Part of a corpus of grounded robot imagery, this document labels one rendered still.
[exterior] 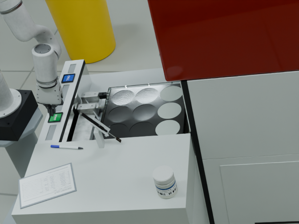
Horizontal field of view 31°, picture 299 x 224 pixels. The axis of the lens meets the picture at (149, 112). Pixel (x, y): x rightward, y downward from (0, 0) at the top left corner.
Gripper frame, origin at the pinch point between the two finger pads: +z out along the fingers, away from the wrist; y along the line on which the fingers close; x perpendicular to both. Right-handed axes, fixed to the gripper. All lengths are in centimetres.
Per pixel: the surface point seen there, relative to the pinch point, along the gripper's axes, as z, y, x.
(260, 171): 9, -86, 15
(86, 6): 56, 21, -169
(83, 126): 10.2, -12.3, -2.7
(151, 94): 2.3, -39.6, -17.6
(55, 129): 4.5, -2.5, 6.1
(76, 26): 72, 29, -166
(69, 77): 3.7, -1.6, -26.8
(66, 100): 3.8, -3.5, -10.9
